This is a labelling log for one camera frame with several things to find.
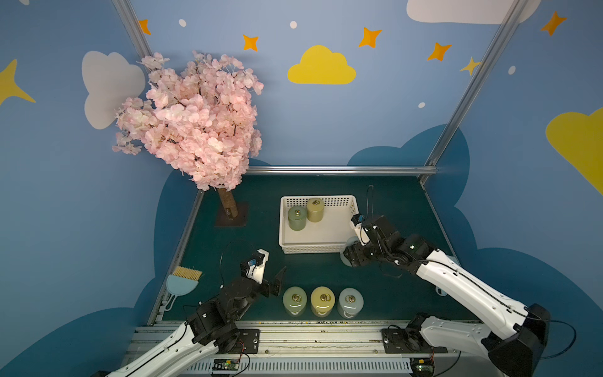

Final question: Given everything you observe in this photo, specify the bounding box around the yellow canister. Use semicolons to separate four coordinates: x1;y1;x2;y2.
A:
310;286;336;317
306;197;325;223

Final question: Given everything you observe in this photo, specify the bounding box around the white perforated plastic basket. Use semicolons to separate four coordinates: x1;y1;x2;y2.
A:
279;195;359;254

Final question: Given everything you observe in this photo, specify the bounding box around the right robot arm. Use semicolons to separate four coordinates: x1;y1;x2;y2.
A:
343;214;551;376

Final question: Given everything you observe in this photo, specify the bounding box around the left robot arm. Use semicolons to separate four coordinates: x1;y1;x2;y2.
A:
94;268;287;376

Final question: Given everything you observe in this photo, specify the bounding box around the blue hand brush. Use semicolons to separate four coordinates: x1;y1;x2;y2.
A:
164;265;203;312

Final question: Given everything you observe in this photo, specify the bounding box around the pink cherry blossom tree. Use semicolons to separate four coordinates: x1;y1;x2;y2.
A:
113;53;264;218

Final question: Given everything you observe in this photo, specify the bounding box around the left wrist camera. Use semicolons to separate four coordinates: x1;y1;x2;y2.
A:
240;249;269;284

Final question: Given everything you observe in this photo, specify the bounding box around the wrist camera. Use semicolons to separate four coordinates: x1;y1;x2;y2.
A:
240;249;269;284
350;213;371;246

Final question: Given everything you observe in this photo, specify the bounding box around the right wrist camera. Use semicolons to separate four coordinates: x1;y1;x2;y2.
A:
350;213;371;246

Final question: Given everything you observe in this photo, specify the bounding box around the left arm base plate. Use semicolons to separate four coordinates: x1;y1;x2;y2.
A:
220;328;261;355

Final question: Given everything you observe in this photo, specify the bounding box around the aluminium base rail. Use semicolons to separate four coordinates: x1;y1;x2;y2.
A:
122;321;503;376

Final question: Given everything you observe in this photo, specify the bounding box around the dark tree base plate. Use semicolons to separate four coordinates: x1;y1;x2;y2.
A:
215;201;251;228

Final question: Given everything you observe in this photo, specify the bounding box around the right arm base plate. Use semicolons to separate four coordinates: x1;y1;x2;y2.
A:
381;327;448;354

